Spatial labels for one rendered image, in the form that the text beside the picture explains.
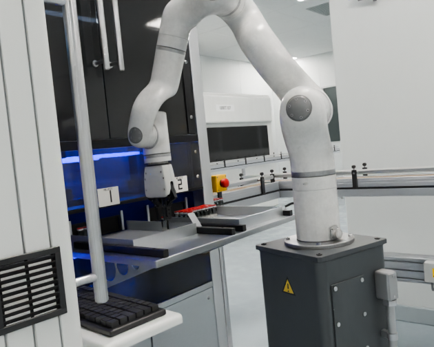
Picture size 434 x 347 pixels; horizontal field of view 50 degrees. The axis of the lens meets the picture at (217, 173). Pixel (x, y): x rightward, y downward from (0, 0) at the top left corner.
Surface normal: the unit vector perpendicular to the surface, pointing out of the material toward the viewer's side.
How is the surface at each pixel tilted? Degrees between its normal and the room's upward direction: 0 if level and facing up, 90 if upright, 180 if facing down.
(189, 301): 90
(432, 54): 90
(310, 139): 125
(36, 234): 90
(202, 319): 90
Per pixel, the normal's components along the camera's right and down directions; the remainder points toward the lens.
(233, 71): 0.77, -0.04
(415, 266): -0.63, 0.10
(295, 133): -0.35, 0.68
